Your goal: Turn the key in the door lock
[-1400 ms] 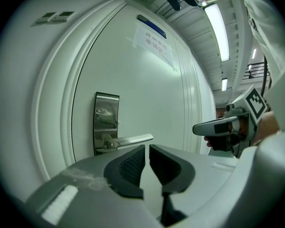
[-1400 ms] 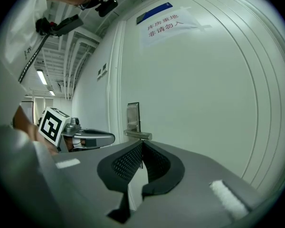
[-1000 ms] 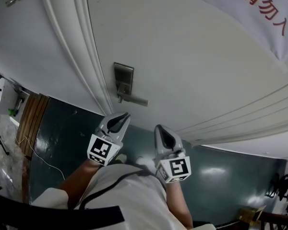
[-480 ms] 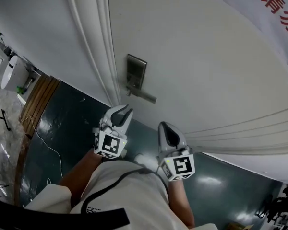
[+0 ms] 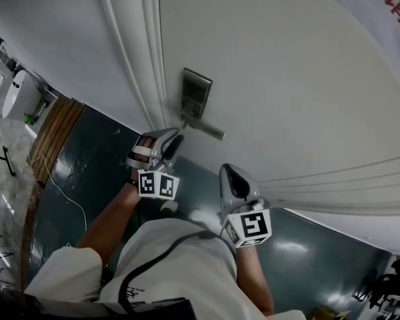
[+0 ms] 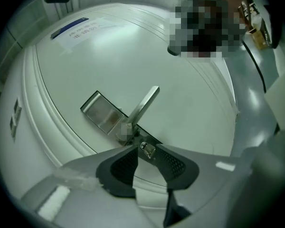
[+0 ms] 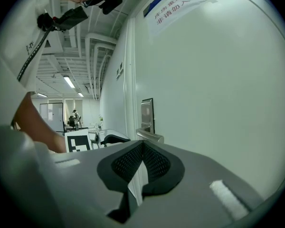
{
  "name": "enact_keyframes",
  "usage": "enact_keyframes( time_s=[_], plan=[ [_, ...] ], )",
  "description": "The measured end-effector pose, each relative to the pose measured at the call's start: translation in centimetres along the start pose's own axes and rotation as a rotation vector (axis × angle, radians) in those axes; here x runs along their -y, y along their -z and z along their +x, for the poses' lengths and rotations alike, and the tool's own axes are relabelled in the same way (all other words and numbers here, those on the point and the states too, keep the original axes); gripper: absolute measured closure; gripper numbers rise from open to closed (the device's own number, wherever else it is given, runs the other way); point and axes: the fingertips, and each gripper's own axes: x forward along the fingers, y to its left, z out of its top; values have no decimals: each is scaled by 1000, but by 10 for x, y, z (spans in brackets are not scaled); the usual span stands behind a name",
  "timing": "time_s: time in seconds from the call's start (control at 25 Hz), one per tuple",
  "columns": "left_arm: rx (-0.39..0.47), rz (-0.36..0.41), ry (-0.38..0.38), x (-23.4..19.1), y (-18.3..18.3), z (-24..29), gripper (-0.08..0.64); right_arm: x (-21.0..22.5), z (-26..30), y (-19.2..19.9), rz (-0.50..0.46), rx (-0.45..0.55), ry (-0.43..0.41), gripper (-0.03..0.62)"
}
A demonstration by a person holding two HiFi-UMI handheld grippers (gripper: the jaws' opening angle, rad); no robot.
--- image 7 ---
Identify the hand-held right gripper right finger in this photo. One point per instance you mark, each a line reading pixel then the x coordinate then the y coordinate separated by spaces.
pixel 194 198

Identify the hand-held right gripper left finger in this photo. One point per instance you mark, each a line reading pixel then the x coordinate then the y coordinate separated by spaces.
pixel 69 189

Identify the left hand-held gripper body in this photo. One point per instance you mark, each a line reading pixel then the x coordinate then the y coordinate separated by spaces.
pixel 78 141

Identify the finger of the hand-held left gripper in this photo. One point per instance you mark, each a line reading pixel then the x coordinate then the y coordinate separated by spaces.
pixel 116 139
pixel 111 132

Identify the person's left forearm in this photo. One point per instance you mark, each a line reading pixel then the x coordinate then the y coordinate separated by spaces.
pixel 38 127

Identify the metal door lock plate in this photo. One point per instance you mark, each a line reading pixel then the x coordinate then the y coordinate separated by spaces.
pixel 147 115

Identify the white door with handle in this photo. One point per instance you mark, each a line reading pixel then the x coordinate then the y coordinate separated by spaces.
pixel 216 91

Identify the white paper door sign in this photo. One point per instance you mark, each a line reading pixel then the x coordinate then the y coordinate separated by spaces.
pixel 175 11

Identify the black office chair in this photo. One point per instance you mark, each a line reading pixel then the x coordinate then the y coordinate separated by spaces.
pixel 72 122

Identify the framed glass partition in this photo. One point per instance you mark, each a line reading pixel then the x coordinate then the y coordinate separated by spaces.
pixel 51 116

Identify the small ceiling light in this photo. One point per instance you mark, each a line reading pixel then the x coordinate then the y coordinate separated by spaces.
pixel 42 95
pixel 80 94

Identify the long ceiling light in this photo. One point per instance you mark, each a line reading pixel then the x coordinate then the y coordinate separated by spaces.
pixel 69 81

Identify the person's white shirt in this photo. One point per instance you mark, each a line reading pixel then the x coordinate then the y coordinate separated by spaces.
pixel 12 56

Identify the white door frame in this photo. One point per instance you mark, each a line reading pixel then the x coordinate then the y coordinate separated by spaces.
pixel 129 79

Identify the white wall control panel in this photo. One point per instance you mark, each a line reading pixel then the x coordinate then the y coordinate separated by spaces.
pixel 121 66
pixel 118 73

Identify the white ceiling duct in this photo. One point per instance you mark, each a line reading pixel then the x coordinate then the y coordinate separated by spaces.
pixel 95 63

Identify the black head camera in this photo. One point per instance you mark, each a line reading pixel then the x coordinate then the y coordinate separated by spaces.
pixel 111 5

